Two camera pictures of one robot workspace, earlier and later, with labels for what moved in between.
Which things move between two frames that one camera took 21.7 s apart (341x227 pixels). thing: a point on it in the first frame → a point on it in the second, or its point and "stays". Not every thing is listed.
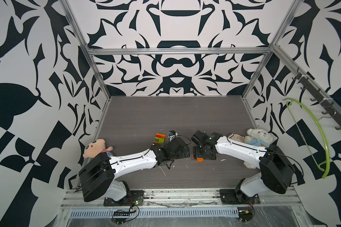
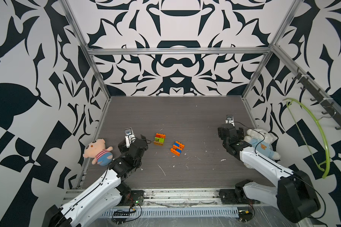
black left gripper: (183, 154) → (123, 149)
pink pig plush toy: (96, 147) stays
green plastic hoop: (328, 169) stays
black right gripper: (195, 154) → (220, 132)
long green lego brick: (161, 140) stays
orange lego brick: (161, 135) stays
